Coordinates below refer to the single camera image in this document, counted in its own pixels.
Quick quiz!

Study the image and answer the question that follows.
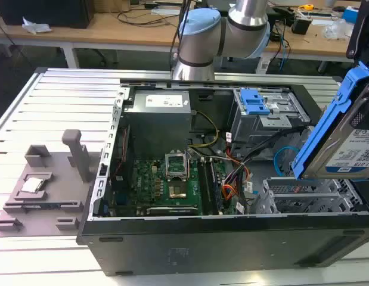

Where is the black box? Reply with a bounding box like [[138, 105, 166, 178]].
[[0, 0, 95, 29]]

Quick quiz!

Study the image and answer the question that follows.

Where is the black graphics card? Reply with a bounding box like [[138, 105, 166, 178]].
[[145, 206, 200, 216]]

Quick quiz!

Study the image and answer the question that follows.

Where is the wooden desk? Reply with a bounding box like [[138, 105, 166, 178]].
[[0, 5, 369, 72]]

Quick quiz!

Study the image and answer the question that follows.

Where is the hard disk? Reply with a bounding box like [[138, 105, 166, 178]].
[[291, 61, 369, 181]]

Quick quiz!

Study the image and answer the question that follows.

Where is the black RAM slot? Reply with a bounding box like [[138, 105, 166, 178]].
[[209, 158, 224, 215], [197, 158, 213, 216]]

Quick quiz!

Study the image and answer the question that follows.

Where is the yellow and black power wire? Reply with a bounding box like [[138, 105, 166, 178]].
[[188, 110, 220, 148]]

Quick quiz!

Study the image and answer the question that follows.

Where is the black cable on desk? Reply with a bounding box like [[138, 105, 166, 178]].
[[116, 8, 185, 29]]

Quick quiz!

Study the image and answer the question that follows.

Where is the black open PC case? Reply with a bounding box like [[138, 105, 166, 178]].
[[76, 77, 369, 278]]

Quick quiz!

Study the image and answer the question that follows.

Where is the blue disk wire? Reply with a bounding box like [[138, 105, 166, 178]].
[[273, 145, 302, 179]]

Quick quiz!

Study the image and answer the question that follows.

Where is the crumpled white paper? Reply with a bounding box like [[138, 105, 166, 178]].
[[21, 16, 52, 35]]

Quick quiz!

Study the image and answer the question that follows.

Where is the silver CPU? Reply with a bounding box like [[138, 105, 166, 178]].
[[20, 176, 45, 193]]

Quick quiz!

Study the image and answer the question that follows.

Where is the grey parts rack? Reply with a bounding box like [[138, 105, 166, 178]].
[[0, 129, 103, 238]]

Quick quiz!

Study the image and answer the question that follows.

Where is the hanging blue cable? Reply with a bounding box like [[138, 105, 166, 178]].
[[278, 26, 292, 72]]

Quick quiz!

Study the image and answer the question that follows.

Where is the grey power supply unit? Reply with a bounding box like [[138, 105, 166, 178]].
[[123, 90, 193, 151]]

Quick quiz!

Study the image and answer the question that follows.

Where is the metal drive cage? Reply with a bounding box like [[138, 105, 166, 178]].
[[227, 88, 312, 156]]

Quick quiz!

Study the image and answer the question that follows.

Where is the metal disk bay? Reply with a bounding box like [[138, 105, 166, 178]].
[[255, 176, 369, 215]]

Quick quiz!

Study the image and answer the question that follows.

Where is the green motherboard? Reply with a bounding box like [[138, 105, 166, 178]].
[[111, 157, 230, 217]]

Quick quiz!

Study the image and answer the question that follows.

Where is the CPU socket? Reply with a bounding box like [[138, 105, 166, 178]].
[[167, 181, 188, 200]]

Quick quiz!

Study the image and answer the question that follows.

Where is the small blue box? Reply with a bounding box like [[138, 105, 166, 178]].
[[341, 6, 359, 21]]

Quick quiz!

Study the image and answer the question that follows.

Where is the multicoloured wire bundle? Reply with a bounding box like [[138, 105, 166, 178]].
[[221, 164, 252, 201]]

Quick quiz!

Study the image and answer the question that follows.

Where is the metal socket cover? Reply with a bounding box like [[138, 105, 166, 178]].
[[165, 151, 190, 181]]

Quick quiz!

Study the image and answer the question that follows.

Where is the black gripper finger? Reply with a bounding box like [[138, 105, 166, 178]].
[[348, 83, 369, 130]]

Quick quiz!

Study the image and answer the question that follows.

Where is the small black motor block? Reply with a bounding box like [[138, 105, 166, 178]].
[[291, 15, 314, 35]]

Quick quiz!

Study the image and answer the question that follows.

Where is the black disk wire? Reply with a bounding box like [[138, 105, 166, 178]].
[[240, 124, 317, 165]]

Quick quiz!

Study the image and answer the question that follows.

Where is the clear plastic bag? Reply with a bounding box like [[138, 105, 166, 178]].
[[323, 19, 355, 40]]

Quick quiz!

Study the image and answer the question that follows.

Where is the blue plastic drive latch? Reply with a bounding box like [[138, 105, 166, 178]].
[[240, 89, 271, 116]]

